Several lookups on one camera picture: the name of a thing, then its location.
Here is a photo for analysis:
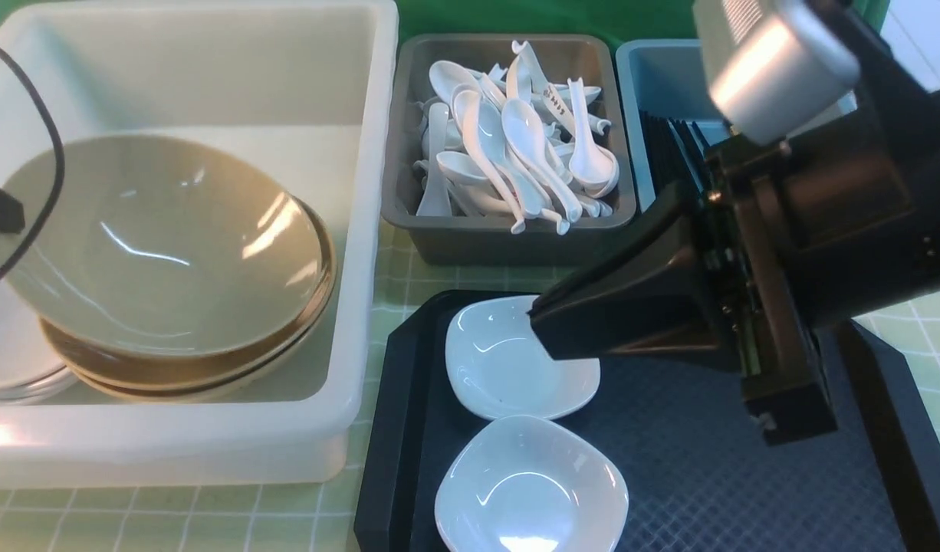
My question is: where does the beige bowl stack in tub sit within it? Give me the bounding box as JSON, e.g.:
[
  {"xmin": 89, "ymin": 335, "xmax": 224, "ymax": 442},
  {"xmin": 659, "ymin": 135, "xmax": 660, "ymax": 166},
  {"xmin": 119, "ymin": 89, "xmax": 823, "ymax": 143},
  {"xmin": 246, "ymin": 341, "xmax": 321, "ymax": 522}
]
[{"xmin": 38, "ymin": 202, "xmax": 337, "ymax": 404}]

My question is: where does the white ceramic soup spoon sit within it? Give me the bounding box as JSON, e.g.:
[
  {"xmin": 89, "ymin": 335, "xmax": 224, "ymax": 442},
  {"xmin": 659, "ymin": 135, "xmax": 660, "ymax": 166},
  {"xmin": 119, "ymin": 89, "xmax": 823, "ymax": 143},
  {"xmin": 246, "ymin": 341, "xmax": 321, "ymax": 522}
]
[{"xmin": 567, "ymin": 78, "xmax": 618, "ymax": 199}]

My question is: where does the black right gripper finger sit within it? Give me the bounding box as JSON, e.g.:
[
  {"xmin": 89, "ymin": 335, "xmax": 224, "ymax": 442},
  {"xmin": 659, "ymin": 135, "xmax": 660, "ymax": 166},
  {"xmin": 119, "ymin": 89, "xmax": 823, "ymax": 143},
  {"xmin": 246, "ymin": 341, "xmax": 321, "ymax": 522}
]
[{"xmin": 528, "ymin": 181, "xmax": 716, "ymax": 360}]

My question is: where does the white dish stack in tub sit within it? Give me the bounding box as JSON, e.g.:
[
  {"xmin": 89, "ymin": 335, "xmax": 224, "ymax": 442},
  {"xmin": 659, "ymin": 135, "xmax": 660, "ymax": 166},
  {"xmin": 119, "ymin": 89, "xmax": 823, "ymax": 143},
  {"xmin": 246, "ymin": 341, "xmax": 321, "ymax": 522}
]
[{"xmin": 0, "ymin": 282, "xmax": 77, "ymax": 406}]

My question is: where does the black chopsticks pile in bin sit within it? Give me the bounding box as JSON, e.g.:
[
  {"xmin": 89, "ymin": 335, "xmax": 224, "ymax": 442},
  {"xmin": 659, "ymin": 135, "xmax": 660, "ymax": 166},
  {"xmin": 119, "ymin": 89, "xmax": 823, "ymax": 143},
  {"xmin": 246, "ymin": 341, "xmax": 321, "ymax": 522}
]
[{"xmin": 639, "ymin": 110, "xmax": 731, "ymax": 198}]

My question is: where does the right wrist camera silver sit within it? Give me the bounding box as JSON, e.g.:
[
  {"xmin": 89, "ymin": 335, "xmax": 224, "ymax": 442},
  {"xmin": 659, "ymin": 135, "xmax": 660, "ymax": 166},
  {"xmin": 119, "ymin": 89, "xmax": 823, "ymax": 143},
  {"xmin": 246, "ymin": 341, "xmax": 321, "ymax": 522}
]
[{"xmin": 693, "ymin": 1, "xmax": 860, "ymax": 146}]

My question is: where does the white spoon in bin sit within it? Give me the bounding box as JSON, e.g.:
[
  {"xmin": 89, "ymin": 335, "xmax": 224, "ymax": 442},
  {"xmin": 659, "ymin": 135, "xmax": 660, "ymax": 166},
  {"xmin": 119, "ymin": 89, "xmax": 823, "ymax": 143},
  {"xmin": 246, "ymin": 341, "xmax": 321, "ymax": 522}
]
[{"xmin": 501, "ymin": 98, "xmax": 583, "ymax": 223}]

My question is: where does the black serving tray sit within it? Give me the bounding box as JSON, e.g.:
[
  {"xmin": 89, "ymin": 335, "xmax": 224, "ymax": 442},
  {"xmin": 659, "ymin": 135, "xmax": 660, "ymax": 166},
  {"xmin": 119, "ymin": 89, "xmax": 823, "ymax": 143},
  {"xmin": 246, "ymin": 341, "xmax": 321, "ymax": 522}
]
[{"xmin": 353, "ymin": 290, "xmax": 940, "ymax": 551}]

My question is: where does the beige noodle bowl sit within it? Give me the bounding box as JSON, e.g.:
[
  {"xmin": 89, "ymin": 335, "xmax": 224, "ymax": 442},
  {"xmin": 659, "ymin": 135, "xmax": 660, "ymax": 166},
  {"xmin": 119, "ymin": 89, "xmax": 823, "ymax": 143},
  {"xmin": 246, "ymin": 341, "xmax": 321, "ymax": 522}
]
[{"xmin": 6, "ymin": 135, "xmax": 336, "ymax": 359}]

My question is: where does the white spoon with lettering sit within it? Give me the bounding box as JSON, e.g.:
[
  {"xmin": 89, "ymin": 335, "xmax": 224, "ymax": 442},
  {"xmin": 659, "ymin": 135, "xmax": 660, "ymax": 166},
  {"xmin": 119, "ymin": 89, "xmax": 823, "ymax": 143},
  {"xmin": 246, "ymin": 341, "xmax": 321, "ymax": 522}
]
[{"xmin": 511, "ymin": 41, "xmax": 613, "ymax": 136}]

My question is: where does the white square dish front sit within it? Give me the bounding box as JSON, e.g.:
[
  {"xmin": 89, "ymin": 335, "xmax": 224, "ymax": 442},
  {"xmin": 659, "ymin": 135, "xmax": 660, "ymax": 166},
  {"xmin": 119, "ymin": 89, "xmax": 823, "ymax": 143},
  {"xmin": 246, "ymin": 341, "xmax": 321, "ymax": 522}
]
[{"xmin": 434, "ymin": 415, "xmax": 630, "ymax": 551}]

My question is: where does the large white plastic tub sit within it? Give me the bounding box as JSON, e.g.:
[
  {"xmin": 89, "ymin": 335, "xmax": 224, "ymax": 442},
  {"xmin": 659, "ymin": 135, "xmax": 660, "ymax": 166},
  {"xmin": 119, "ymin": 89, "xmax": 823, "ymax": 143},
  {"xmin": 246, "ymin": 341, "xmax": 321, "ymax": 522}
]
[{"xmin": 0, "ymin": 1, "xmax": 399, "ymax": 489}]

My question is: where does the white square dish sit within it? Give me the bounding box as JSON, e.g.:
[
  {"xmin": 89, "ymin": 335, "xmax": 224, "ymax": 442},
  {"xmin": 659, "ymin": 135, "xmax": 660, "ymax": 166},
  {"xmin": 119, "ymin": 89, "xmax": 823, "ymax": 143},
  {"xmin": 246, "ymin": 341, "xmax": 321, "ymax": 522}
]
[
  {"xmin": 445, "ymin": 294, "xmax": 602, "ymax": 420},
  {"xmin": 434, "ymin": 415, "xmax": 630, "ymax": 551}
]

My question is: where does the teal plastic chopstick bin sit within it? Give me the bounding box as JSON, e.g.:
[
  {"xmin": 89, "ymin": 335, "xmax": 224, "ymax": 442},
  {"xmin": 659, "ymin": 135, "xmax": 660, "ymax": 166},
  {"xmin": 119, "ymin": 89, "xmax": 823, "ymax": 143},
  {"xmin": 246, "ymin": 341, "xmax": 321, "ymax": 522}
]
[{"xmin": 615, "ymin": 39, "xmax": 730, "ymax": 211}]

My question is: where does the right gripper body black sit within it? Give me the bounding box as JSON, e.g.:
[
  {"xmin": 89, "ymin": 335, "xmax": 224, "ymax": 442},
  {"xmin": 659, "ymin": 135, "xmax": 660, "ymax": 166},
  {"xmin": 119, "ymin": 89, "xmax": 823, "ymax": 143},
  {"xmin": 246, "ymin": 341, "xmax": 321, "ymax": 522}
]
[{"xmin": 708, "ymin": 1, "xmax": 940, "ymax": 445}]

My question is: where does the grey plastic spoon bin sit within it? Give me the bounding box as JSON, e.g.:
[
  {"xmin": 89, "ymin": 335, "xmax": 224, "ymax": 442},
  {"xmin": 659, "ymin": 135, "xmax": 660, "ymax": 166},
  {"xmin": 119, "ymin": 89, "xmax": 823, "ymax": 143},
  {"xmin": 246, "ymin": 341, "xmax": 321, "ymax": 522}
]
[{"xmin": 381, "ymin": 34, "xmax": 637, "ymax": 266}]

